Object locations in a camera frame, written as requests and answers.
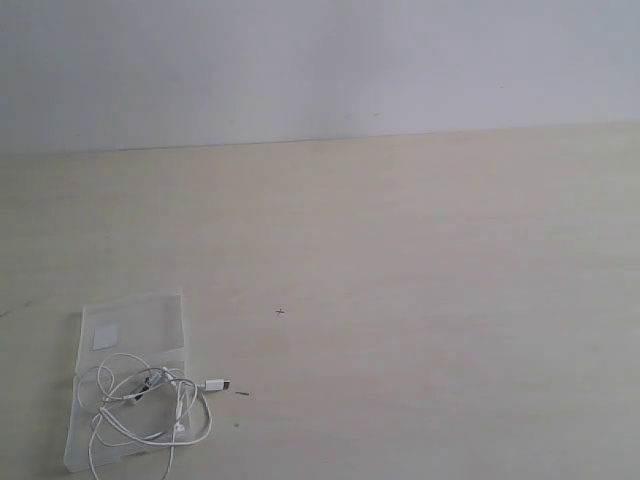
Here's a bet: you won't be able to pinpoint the white wired earphones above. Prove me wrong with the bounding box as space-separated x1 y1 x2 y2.
74 352 234 480

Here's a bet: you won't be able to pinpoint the clear plastic storage case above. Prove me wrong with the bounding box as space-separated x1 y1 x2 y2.
63 290 193 472

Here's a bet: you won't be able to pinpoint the white sticker label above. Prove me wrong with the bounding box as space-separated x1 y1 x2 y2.
92 324 119 351

